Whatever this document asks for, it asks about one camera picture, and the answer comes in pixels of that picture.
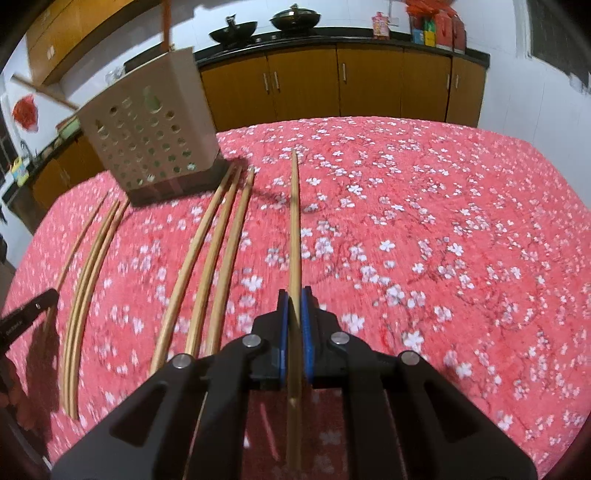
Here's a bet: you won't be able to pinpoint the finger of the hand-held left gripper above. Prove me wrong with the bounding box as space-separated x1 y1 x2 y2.
0 288 60 345

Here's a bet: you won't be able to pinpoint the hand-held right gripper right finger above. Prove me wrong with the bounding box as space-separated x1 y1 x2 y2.
300 286 539 480

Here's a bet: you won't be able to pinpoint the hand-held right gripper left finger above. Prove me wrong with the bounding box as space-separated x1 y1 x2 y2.
51 289 291 480

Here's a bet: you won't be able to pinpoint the clear chopstick holder box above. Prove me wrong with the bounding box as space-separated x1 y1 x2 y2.
78 46 229 207

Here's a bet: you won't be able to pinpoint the red floral tablecloth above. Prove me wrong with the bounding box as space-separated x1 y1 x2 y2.
0 116 591 480

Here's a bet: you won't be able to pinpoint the green basin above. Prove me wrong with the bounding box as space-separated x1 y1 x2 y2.
56 116 85 140

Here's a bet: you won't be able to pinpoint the wooden lower kitchen cabinets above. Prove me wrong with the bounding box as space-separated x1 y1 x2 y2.
28 42 490 210

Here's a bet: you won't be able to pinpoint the wooden kitchen cabinets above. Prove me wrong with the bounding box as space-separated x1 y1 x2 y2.
25 0 163 86
28 42 490 210

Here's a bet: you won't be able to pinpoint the wooden upper kitchen cabinets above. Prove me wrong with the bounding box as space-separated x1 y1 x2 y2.
25 0 163 86

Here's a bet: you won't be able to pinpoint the black kitchen countertop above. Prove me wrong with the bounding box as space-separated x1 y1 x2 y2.
122 25 490 68

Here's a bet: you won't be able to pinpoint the black open wok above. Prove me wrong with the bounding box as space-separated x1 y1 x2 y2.
209 15 258 45

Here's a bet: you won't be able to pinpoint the black wok with lid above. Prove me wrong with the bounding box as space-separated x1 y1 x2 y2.
269 4 322 31

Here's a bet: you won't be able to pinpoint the red bag with bottles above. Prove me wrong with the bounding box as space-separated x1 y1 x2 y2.
406 0 467 54

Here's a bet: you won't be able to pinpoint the barred window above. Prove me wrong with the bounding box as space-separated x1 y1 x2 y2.
526 0 591 95

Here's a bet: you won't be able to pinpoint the red plastic bag on wall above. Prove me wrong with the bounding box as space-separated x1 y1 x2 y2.
11 94 40 133

